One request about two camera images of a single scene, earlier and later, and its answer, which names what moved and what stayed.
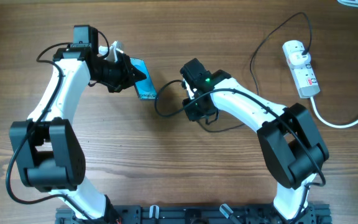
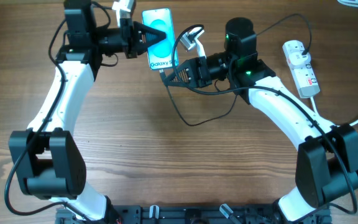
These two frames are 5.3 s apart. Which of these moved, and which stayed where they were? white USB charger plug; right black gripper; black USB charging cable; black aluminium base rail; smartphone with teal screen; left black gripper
Moved: black USB charging cable; left black gripper; smartphone with teal screen; right black gripper
Stayed: white USB charger plug; black aluminium base rail
